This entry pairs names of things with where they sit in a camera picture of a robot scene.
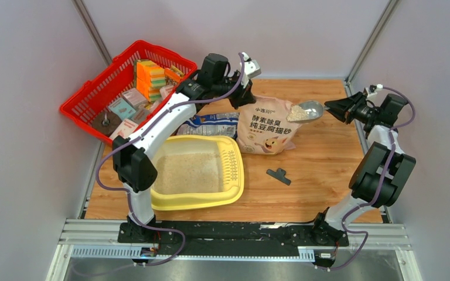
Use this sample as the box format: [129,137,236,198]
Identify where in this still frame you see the blue chips bag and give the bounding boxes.
[176,112,240,139]

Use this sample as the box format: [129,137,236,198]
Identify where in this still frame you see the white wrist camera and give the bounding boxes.
[363,84,383,99]
[240,52,261,88]

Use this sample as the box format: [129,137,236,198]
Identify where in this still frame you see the red plastic basket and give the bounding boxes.
[59,40,197,146]

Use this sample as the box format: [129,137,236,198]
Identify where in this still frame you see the orange yellow sponge pack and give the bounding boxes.
[135,60,166,102]

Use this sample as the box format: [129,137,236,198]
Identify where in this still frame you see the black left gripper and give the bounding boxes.
[210,70,255,109]

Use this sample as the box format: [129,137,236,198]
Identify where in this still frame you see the teal small box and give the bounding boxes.
[108,97,136,121]

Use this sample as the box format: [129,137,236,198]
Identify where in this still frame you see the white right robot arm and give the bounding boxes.
[310,91,416,246]

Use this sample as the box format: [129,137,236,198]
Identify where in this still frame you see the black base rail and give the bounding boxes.
[117,219,349,257]

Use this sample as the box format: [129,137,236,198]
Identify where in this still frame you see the black bag clip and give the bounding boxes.
[266,167,291,186]

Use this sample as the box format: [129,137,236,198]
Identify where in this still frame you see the brown round disc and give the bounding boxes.
[91,112,122,136]

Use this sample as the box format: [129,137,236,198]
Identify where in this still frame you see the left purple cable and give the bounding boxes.
[94,52,247,268]

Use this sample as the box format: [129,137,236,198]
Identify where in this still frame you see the metal litter scoop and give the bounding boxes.
[287,100,326,124]

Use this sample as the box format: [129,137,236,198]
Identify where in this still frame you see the pink cat litter bag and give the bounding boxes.
[236,96,301,155]

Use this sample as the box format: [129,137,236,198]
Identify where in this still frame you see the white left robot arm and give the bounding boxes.
[111,52,261,243]

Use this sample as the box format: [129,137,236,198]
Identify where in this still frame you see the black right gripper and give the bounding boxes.
[325,91,380,124]

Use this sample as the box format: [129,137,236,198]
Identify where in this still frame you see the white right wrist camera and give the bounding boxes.
[363,84,383,99]

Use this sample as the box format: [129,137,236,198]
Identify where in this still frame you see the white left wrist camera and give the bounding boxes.
[240,52,261,88]

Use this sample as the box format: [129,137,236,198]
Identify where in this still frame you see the grey pink small box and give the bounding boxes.
[122,88,149,109]

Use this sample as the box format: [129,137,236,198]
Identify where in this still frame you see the yellow plastic litter box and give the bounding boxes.
[151,135,245,211]

